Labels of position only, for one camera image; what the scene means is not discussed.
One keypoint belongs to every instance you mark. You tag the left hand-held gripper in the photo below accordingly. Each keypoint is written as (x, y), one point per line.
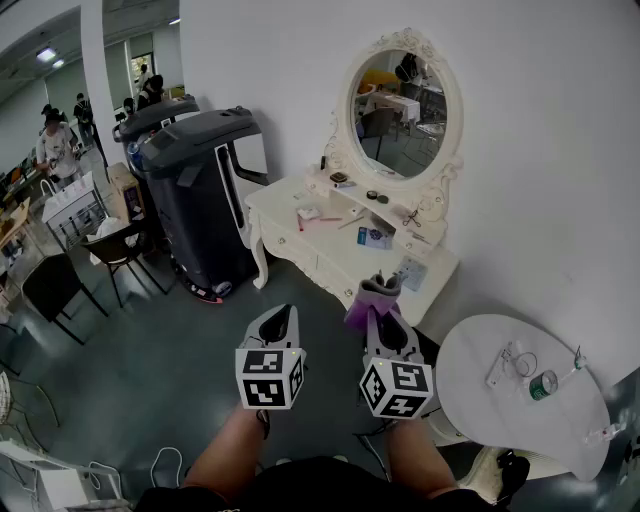
(270, 377)

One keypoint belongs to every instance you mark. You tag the brown square compact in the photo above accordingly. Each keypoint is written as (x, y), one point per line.
(338, 177)

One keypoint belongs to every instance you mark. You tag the black chair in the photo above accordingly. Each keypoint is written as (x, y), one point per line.
(52, 287)

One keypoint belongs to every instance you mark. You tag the white dressing table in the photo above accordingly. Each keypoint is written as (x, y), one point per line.
(320, 245)

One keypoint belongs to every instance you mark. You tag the person's black and white shoe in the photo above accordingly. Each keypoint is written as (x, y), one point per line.
(510, 472)

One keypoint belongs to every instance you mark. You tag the brown chair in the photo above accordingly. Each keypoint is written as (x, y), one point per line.
(112, 247)

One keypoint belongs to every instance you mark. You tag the wooden nail file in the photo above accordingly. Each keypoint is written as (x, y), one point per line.
(350, 223)

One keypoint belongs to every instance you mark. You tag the small white box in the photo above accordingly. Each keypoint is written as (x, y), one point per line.
(308, 212)

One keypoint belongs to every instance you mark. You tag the blue card packet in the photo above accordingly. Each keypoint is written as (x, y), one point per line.
(372, 239)

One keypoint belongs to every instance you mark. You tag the blue cosmetic tube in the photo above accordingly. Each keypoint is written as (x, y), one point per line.
(345, 184)

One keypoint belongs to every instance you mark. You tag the person's black clothing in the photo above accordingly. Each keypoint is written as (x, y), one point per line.
(320, 487)

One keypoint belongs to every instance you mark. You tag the cardboard box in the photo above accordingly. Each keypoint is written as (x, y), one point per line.
(127, 192)

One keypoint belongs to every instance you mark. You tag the person's left forearm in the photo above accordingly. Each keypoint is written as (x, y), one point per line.
(225, 450)

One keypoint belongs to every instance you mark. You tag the white round side table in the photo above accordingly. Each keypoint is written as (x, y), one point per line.
(500, 415)

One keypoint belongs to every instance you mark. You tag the ceiling light panel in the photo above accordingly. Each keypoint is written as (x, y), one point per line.
(45, 54)

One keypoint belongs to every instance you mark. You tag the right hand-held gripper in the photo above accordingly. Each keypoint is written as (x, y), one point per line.
(395, 387)

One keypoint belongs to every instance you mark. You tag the purple and grey cloth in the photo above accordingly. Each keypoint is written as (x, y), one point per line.
(375, 297)

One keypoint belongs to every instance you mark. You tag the white plastic strip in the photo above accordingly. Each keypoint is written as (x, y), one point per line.
(497, 370)

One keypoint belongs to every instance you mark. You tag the metal eyelash curler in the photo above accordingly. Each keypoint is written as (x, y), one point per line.
(411, 218)

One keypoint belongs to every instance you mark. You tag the person's right forearm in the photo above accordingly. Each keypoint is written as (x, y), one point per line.
(417, 455)

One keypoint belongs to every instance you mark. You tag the white oval ornate mirror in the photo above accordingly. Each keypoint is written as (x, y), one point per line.
(400, 112)

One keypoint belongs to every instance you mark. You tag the white metal frame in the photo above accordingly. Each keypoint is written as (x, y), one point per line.
(55, 480)

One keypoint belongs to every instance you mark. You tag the large dark grey cleaning machine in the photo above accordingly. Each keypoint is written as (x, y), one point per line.
(200, 210)

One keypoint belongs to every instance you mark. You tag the round eyeshadow compact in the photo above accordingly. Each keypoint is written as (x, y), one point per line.
(371, 194)

